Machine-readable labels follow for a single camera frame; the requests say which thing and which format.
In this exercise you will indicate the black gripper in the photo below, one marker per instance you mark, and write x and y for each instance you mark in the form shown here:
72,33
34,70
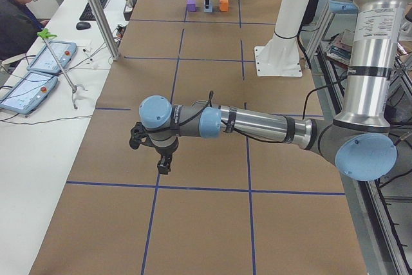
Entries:
165,151

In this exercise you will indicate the light blue foam block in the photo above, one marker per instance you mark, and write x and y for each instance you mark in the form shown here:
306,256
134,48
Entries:
208,9

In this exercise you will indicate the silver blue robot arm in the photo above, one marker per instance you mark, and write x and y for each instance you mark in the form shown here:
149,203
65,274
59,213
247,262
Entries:
356,141

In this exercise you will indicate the orange foam block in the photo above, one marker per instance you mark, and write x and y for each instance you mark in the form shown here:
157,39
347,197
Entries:
224,5

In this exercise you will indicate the purple foam block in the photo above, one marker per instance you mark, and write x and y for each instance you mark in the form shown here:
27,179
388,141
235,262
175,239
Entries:
191,6

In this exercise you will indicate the black computer mouse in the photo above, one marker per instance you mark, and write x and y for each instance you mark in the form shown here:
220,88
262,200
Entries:
83,25

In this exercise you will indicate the stack of books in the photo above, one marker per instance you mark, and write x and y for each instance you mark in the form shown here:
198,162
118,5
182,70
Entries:
340,47

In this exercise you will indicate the lower teach pendant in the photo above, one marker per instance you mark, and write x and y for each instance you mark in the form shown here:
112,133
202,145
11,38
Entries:
29,92

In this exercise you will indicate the teach pendant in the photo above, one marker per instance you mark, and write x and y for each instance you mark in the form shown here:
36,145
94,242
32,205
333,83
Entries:
29,92
45,62

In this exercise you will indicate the upper teach pendant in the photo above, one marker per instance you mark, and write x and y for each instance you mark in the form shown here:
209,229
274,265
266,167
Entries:
45,62

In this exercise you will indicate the seated person in black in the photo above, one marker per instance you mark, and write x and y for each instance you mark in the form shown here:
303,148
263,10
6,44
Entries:
19,27

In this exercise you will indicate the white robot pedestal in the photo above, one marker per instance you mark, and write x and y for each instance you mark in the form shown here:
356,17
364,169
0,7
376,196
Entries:
280,56

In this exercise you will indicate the aluminium frame post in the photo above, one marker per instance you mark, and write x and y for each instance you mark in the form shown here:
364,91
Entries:
104,28

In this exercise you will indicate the green-handled reacher grabber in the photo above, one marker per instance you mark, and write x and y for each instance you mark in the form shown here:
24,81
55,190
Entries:
44,34

